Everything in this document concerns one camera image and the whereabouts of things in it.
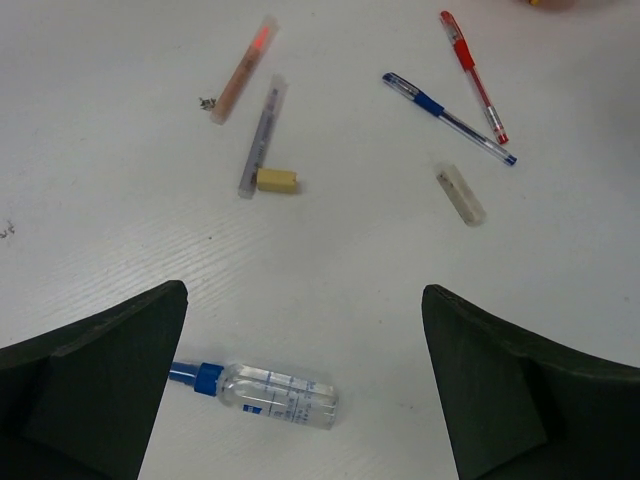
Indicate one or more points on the small tan eraser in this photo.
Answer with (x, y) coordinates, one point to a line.
(277, 181)

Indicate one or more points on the orange round divided container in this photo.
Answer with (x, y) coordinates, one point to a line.
(564, 5)

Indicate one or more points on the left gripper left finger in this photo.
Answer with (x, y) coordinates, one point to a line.
(80, 401)

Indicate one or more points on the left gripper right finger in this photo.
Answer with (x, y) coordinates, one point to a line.
(520, 406)

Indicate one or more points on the pink capped pen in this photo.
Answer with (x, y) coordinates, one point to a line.
(226, 101)

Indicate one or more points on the clear blue glue bottle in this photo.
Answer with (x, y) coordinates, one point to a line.
(262, 392)

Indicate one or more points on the red gel pen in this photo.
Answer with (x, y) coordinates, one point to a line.
(468, 65)

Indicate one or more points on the blue gel pen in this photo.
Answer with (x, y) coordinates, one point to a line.
(419, 98)

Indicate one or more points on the white eraser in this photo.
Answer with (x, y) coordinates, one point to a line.
(459, 193)

